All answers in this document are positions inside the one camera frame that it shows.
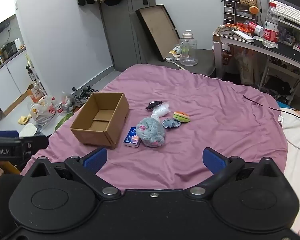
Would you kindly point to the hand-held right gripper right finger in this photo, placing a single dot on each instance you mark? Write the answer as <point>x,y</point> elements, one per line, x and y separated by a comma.
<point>214,161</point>

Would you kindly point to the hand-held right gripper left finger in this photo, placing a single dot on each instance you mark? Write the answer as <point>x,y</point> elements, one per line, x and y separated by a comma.
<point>96,159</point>

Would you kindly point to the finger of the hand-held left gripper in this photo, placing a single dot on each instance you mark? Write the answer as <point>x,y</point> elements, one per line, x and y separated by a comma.
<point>36,143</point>

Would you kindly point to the brown cardboard box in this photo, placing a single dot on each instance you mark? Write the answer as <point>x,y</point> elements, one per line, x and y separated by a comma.
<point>100,120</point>

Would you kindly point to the blue tissue packet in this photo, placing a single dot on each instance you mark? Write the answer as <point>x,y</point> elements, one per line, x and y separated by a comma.
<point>132,137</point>

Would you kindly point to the hamburger plush toy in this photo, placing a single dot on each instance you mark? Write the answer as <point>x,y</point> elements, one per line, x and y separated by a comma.
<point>181,117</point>

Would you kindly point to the denim cat plush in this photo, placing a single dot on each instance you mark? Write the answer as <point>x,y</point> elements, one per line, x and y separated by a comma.
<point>171,123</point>

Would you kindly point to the grey fluffy plush toy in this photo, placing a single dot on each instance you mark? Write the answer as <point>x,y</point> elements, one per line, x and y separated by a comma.
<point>151,131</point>

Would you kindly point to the yellow slippers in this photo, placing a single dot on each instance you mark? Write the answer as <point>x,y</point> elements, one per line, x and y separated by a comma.
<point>24,120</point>

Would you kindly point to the white plastic bag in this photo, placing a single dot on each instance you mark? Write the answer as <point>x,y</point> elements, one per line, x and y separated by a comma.
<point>41,111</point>

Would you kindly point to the orange cardboard carton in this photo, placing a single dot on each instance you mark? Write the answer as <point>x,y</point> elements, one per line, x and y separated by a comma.
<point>36,93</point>

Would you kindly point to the clear trash bag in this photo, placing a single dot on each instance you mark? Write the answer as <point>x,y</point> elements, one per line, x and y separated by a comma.
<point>67,102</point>

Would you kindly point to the pink bedsheet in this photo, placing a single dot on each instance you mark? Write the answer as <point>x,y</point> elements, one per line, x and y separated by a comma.
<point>202,100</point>

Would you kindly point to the pile of shoes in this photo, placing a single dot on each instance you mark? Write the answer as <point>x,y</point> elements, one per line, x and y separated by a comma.
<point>85,95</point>

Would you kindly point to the white cabinet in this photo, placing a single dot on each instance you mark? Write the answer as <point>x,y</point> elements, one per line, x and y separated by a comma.
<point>10,80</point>

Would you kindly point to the clear plastic bag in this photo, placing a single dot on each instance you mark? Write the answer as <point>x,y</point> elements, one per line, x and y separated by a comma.
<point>161,110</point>

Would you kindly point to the black and white plush toy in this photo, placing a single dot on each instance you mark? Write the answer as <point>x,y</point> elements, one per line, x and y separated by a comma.
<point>153,104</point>

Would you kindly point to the beige blanket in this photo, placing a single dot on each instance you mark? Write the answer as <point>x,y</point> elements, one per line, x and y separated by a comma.
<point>297,142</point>

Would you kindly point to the orange printed plastic bag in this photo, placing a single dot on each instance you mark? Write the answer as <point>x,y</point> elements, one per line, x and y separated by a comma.
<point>244,67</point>

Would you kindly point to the white patterned strip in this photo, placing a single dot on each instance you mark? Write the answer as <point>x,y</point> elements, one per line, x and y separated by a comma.
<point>179,65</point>

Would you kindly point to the white charger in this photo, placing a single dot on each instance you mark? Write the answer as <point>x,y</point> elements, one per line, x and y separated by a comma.
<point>169,60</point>

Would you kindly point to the clear plastic jar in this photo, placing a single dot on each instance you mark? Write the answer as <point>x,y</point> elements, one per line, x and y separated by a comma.
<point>188,51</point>

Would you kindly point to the yellow and white can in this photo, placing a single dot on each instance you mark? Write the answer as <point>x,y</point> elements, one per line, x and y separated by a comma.
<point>174,50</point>

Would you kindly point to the grey door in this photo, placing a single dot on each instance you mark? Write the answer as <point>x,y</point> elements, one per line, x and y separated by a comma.
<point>120,37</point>

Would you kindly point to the grey desk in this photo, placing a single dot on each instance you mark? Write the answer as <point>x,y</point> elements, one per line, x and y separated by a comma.
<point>282,52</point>

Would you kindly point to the white remote control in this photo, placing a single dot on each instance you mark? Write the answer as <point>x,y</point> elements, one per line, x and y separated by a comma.
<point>242,35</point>

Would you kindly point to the lying bottle with red label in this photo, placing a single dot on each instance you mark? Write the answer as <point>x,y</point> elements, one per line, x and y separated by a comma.
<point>255,28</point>

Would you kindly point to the flat cardboard tray leaning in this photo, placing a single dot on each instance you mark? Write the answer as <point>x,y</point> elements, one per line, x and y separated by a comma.
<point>160,30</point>

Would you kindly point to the water bottle with red label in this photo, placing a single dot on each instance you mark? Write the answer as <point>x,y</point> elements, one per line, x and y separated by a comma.
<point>271,27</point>

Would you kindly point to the small drawer organizer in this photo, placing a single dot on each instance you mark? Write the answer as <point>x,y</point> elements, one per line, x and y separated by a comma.
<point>236,12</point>

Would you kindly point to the orange round toy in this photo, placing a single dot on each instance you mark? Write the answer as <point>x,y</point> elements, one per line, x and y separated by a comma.
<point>254,10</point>

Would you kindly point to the white keyboard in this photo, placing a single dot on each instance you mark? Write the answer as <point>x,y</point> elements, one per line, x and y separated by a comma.
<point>289,11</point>

